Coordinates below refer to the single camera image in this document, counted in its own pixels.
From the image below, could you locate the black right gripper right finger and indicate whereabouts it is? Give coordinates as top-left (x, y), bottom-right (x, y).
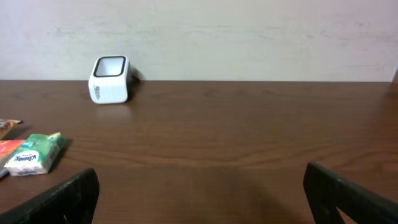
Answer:
top-left (303, 162), bottom-right (397, 224)

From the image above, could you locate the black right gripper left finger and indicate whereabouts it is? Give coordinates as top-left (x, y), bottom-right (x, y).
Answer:
top-left (1, 168), bottom-right (100, 224)

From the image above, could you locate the green tissue pack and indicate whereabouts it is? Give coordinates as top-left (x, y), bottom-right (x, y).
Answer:
top-left (5, 133), bottom-right (65, 176)

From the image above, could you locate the orange tissue pack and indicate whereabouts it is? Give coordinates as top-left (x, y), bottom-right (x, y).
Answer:
top-left (0, 140), bottom-right (24, 179)

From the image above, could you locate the yellow snack bag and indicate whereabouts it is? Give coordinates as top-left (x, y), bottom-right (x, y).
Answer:
top-left (0, 119), bottom-right (24, 140)

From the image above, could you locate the white barcode scanner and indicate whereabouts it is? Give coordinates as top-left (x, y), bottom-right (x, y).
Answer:
top-left (88, 55), bottom-right (132, 104)

